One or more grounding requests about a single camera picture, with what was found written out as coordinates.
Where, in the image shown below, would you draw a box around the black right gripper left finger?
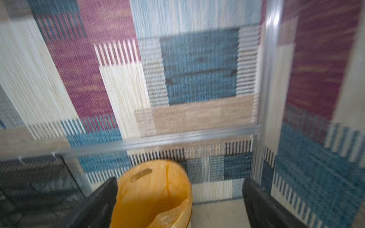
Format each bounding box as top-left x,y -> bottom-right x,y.
57,177 -> 118,228

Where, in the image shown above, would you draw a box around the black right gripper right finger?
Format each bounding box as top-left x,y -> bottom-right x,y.
242,178 -> 307,228

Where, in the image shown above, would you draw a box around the orange bin liner bag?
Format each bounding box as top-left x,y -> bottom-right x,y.
110,160 -> 193,228

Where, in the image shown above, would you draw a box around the black wire mesh shelf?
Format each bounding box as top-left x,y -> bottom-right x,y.
1,156 -> 85,228

